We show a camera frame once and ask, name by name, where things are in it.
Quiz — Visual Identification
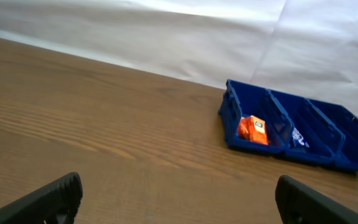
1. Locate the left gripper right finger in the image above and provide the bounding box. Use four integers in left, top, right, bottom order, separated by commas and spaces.
274, 174, 358, 224

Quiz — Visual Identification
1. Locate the orange candy box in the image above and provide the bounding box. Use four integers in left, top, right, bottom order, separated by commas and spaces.
237, 116, 250, 141
246, 114, 270, 146

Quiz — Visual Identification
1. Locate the blue tray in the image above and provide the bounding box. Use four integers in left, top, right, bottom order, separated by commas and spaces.
218, 78, 358, 174

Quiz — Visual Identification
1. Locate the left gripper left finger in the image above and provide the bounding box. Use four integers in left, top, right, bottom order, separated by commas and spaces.
0, 171, 84, 224

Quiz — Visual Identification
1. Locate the blue candy pack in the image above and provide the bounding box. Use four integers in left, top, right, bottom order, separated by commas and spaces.
291, 126, 311, 149

